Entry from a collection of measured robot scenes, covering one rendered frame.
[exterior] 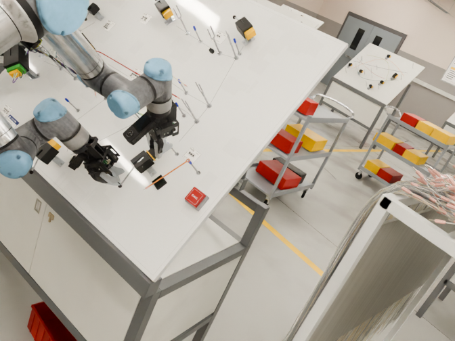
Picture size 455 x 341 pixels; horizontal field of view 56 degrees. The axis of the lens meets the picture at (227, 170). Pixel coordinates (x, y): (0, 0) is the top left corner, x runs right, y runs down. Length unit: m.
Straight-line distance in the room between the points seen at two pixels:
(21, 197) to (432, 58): 11.65
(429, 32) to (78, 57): 12.06
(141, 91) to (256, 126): 0.46
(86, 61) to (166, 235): 0.58
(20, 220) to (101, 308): 0.54
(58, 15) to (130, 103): 0.37
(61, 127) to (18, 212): 0.76
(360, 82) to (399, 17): 5.22
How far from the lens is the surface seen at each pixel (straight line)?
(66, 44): 1.10
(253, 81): 1.55
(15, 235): 2.02
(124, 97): 1.14
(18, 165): 1.17
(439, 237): 1.06
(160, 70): 1.18
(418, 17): 13.08
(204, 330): 2.16
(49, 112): 1.25
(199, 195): 1.36
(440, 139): 5.97
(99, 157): 1.33
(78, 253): 1.68
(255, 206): 1.79
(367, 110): 8.02
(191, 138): 1.50
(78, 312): 1.78
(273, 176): 4.23
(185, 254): 1.66
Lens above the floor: 1.75
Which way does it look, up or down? 23 degrees down
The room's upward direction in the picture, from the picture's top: 24 degrees clockwise
